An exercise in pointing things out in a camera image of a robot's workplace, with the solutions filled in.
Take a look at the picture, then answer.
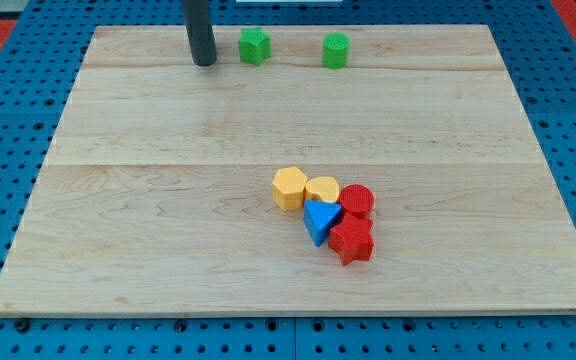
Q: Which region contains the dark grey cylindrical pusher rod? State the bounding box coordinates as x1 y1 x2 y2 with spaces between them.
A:
182 0 217 67

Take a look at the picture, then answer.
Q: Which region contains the green star block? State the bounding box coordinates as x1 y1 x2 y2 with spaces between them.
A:
238 26 272 66

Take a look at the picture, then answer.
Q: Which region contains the red star block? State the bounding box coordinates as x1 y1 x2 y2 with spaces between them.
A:
328 213 375 266

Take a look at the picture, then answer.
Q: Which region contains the green cylinder block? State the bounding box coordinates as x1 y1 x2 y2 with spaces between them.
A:
321 32 350 69

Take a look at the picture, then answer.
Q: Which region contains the light wooden board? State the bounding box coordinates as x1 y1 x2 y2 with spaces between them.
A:
0 25 576 318

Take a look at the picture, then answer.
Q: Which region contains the yellow hexagon block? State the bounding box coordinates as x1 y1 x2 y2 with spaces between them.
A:
272 167 308 211

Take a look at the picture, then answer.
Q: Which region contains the yellow heart block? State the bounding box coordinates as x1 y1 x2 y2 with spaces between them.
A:
305 176 340 203

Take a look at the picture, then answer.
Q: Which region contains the blue triangle block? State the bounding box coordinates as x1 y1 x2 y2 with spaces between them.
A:
303 200 342 247

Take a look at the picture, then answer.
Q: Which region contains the red cylinder block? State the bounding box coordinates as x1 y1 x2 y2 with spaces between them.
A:
338 184 375 218

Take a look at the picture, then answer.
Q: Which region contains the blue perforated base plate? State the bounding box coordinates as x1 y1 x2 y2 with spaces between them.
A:
0 0 576 359

